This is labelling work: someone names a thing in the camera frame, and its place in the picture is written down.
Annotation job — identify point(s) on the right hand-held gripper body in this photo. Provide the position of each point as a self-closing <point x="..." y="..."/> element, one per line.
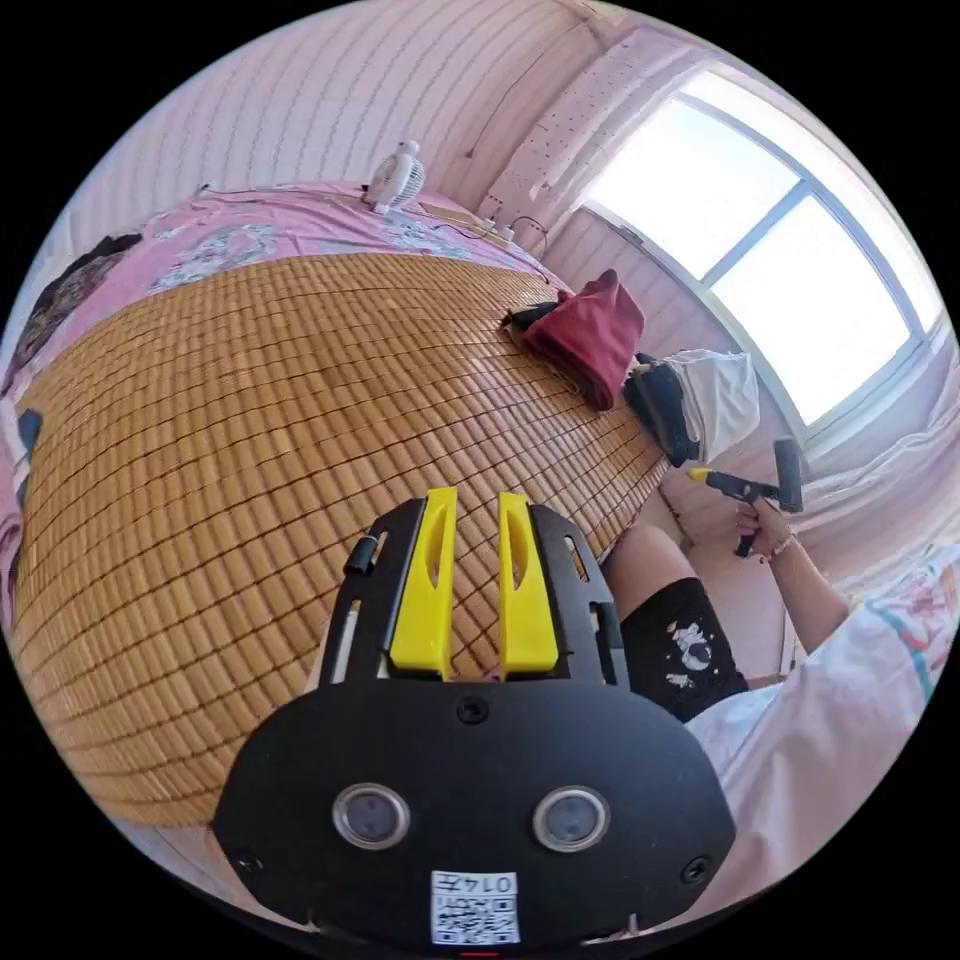
<point x="754" y="493"/>

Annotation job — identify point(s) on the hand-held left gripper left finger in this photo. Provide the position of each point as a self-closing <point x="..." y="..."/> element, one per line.
<point x="424" y="615"/>

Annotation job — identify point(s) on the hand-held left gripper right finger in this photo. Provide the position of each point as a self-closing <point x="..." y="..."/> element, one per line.
<point x="525" y="622"/>

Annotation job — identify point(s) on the person's right forearm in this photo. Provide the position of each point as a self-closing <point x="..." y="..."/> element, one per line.
<point x="814" y="596"/>

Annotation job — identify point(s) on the person's right hand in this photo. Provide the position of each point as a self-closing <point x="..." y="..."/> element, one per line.
<point x="769" y="529"/>

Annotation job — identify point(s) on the pile of clothes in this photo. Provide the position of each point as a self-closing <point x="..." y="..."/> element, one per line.
<point x="589" y="341"/>

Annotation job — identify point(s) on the window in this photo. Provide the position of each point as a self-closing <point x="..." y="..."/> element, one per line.
<point x="757" y="240"/>

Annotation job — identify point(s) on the bed with woven mat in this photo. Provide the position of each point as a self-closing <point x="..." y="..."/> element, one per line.
<point x="240" y="420"/>

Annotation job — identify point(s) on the person's body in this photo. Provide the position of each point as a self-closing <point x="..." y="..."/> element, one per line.
<point x="795" y="757"/>

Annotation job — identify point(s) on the small white fan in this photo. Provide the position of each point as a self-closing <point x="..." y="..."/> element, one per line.
<point x="393" y="178"/>

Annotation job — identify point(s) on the dark printed garment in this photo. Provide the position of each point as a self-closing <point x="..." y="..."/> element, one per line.
<point x="71" y="292"/>

